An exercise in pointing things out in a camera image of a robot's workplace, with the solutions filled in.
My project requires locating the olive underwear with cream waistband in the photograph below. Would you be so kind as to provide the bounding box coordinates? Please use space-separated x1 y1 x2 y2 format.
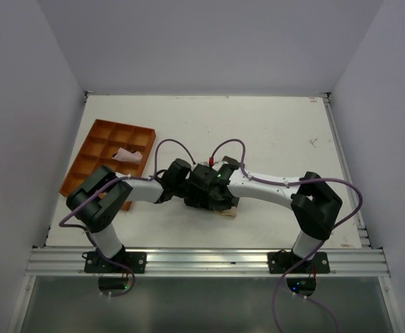
215 198 239 219

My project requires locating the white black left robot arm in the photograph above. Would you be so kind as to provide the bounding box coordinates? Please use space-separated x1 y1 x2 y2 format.
59 158 198 273

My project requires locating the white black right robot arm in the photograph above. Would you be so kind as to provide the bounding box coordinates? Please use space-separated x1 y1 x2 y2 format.
185 160 343 273

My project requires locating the pink rolled underwear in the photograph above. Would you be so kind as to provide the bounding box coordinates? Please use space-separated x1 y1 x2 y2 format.
112 148 143 164

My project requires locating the orange wooden compartment tray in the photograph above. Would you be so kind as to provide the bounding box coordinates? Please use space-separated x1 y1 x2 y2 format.
59 119 156 197

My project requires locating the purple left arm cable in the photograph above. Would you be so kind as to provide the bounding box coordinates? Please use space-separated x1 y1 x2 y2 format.
59 139 196 228

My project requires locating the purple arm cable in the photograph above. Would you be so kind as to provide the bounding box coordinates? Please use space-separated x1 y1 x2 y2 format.
59 139 196 228
211 139 365 333

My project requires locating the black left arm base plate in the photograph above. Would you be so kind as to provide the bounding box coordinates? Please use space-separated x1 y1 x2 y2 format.
82 251 147 274

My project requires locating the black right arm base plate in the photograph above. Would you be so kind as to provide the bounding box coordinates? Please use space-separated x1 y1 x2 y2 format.
267 250 331 274

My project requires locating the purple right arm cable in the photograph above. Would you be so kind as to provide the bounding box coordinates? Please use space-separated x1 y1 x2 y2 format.
211 139 365 333

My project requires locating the aluminium frame rail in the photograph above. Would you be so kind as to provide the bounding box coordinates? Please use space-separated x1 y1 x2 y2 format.
24 246 390 278

